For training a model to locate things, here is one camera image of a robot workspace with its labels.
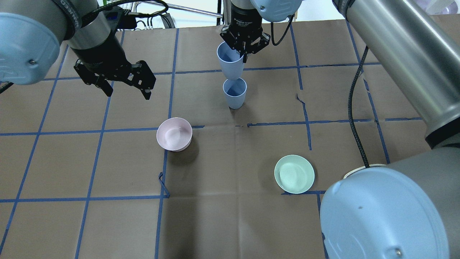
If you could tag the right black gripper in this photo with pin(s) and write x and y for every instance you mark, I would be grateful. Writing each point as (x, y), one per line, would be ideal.
(243, 22)

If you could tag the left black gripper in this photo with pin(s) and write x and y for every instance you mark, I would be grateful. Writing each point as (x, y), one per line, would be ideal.
(101, 53)

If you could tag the blue cup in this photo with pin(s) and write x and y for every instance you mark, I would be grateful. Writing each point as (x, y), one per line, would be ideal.
(230, 61)
(235, 92)

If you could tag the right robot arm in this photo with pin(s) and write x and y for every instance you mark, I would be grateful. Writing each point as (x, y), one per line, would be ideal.
(405, 209)

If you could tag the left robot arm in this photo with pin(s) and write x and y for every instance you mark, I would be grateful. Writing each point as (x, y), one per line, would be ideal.
(32, 32)

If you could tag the pink bowl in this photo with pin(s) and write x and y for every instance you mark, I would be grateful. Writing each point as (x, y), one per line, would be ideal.
(174, 134)

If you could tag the metal rod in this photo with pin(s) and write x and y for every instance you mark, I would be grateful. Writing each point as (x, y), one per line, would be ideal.
(187, 9)

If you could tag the mint green bowl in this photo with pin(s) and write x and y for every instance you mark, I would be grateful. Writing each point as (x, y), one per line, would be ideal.
(294, 174)

